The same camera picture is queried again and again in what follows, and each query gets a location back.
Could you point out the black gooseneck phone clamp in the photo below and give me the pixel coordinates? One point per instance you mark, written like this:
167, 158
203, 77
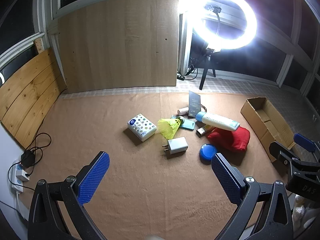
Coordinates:
213, 8

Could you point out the black power adapter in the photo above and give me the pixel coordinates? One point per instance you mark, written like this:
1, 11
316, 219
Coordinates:
28, 158

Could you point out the blue round lid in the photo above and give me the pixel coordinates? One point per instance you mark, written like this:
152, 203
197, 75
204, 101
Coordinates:
206, 152

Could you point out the white tube with blue cap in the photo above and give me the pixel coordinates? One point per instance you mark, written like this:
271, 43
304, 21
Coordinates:
217, 121

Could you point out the small pink bottle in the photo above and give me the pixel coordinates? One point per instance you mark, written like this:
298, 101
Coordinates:
182, 110

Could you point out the black power strip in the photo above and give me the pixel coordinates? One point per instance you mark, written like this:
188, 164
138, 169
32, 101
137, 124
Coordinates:
181, 77

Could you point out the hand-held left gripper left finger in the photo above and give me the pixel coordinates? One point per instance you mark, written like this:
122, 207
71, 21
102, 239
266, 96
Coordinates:
93, 177

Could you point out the patterned tissue pack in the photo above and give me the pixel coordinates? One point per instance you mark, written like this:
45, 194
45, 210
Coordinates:
141, 126

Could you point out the red cloth pouch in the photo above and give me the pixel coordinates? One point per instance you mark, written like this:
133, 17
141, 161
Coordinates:
235, 140

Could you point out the dark grey card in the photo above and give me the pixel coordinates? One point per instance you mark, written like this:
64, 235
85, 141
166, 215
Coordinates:
194, 103

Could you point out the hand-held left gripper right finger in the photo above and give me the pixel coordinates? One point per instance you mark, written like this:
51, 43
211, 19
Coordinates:
226, 177

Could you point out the blue phone case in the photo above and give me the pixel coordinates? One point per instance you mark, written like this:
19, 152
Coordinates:
188, 124

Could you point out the white bag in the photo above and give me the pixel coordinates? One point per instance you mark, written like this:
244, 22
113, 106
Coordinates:
307, 217

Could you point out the light wooden strip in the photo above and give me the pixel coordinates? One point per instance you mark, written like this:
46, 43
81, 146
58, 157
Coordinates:
39, 45

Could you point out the cardboard box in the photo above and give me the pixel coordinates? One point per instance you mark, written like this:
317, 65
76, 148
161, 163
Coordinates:
272, 127

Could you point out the black tripod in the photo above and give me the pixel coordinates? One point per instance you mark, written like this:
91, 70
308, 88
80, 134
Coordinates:
207, 65

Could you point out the small patterned tube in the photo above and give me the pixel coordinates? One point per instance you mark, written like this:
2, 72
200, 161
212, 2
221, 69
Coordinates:
203, 131

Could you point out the yellow shuttlecock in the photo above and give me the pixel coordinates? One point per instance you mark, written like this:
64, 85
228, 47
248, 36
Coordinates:
168, 127

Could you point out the pine plank panel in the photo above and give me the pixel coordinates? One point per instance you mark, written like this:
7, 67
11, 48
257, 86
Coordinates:
30, 92

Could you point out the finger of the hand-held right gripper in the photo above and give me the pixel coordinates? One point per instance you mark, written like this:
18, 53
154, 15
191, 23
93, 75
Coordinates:
281, 151
303, 141

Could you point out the large light wooden board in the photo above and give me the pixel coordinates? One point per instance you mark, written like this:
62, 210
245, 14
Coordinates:
120, 42

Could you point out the white charger plug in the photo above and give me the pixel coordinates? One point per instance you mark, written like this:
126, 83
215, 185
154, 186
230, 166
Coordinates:
177, 146

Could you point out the white power strip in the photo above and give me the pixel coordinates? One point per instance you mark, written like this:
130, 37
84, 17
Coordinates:
18, 182

